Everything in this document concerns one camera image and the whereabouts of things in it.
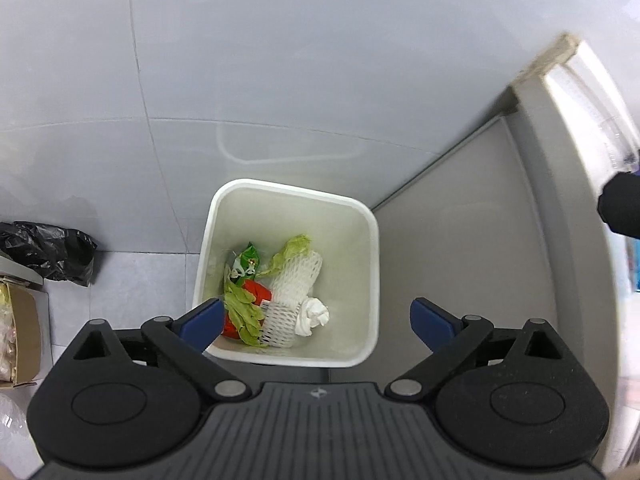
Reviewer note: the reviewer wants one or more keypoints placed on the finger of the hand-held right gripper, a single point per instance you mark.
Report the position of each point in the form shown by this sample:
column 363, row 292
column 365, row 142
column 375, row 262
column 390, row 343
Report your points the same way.
column 622, row 205

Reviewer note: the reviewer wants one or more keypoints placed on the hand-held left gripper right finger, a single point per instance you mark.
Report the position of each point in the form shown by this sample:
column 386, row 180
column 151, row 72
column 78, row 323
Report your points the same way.
column 430, row 322

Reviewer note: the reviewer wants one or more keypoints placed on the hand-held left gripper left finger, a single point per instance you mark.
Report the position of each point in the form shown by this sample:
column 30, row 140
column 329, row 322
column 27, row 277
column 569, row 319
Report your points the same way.
column 202, row 322

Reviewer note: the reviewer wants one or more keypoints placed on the green snack packet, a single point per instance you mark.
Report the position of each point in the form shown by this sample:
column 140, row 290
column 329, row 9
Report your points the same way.
column 246, row 262

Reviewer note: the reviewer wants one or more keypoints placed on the white trash bin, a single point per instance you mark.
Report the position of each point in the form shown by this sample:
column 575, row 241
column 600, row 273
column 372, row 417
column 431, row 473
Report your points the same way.
column 345, row 270

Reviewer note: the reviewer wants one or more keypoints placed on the green lettuce leaf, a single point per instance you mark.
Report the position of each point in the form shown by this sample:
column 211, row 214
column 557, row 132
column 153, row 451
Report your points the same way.
column 242, row 310
column 292, row 247

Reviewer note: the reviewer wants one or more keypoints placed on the red packet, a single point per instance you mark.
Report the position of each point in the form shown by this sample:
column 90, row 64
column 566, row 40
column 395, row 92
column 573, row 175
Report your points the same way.
column 257, row 292

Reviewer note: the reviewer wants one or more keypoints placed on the white foam fruit net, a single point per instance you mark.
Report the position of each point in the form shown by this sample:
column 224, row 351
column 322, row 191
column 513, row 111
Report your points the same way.
column 300, row 280
column 280, row 325

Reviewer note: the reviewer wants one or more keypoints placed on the crumpled white tissue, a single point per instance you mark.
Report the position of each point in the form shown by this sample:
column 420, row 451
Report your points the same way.
column 312, row 315

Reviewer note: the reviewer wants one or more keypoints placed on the grey cabinet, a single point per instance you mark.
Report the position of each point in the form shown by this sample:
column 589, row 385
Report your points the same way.
column 475, row 210

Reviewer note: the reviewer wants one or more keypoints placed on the black plastic bag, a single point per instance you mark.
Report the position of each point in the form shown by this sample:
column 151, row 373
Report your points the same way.
column 50, row 252

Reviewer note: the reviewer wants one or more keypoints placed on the cardboard box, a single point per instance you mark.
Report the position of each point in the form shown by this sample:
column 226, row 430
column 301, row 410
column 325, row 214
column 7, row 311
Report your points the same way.
column 25, row 330

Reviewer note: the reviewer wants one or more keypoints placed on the white plastic bag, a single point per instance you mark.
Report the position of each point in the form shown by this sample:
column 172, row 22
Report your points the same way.
column 10, row 425

